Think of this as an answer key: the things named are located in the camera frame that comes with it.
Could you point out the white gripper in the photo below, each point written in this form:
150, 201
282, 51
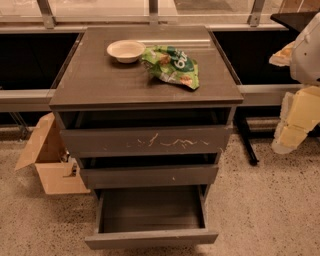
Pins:
306, 59

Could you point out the open cardboard box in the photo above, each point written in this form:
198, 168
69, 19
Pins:
45, 150

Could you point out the dark grey drawer cabinet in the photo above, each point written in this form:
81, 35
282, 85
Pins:
96, 81

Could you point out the black side table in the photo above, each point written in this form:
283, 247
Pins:
260, 98

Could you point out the white paper bowl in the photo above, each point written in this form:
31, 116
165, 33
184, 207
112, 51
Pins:
126, 51

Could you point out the grey middle drawer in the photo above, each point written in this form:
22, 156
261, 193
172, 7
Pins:
149, 171

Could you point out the scratched grey top drawer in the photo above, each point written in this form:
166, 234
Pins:
146, 132

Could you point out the grey bottom drawer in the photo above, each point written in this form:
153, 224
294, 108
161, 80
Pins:
151, 217

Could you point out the green chip bag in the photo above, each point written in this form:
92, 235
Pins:
171, 65

